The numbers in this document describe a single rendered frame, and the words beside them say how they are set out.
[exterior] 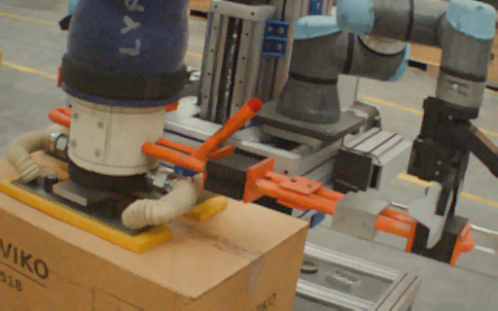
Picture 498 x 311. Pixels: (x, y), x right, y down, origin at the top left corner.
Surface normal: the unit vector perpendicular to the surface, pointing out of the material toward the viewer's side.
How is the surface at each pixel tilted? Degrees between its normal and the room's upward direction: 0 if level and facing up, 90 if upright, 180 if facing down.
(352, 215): 90
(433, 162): 90
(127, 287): 90
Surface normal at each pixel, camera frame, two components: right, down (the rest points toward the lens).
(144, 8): 0.20, 0.61
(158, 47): 0.65, 0.14
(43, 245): -0.48, 0.20
